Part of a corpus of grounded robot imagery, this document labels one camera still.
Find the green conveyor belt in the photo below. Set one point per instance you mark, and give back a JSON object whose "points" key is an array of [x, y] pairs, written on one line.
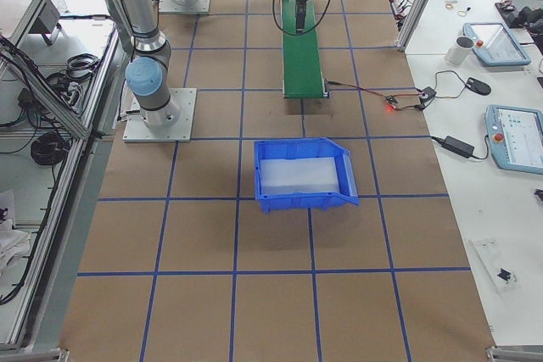
{"points": [[302, 73]]}

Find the white mug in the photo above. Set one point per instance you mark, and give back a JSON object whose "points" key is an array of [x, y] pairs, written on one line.
{"points": [[460, 49]]}

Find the blue plastic bin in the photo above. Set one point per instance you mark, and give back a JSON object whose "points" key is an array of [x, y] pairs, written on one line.
{"points": [[303, 173]]}

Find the black computer mouse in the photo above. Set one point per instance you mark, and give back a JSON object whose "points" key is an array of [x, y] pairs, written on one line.
{"points": [[477, 86]]}

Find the far teach pendant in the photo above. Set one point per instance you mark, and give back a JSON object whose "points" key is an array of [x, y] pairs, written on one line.
{"points": [[495, 44]]}

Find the teach pendant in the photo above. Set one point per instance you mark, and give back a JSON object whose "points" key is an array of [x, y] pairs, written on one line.
{"points": [[495, 44], [515, 136]]}

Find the small black power brick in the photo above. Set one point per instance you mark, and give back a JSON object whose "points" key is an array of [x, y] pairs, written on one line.
{"points": [[458, 147]]}

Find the near teach pendant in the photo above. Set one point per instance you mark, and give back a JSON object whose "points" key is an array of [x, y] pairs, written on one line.
{"points": [[515, 136]]}

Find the red wired controller board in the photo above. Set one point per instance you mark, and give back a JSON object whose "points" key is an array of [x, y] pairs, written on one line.
{"points": [[426, 95]]}

